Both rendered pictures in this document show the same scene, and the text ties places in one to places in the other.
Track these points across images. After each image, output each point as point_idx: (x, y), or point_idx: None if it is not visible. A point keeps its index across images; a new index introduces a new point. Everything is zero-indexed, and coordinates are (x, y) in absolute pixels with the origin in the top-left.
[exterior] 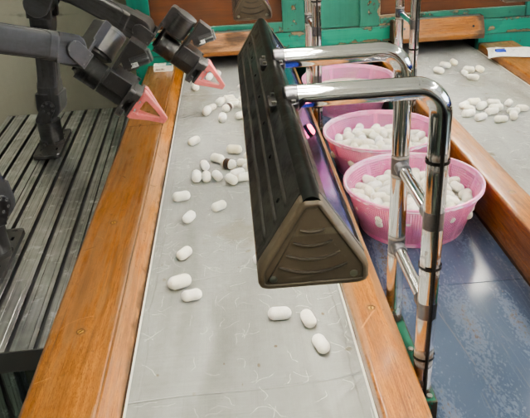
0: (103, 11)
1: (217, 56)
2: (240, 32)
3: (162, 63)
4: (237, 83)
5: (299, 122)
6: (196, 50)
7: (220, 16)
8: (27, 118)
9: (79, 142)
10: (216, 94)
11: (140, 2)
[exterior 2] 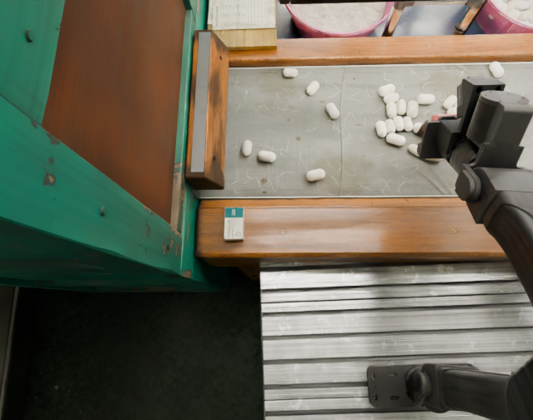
0: None
1: None
2: (210, 78)
3: (228, 224)
4: (294, 120)
5: None
6: (455, 122)
7: (173, 93)
8: None
9: (411, 346)
10: (341, 147)
11: (158, 232)
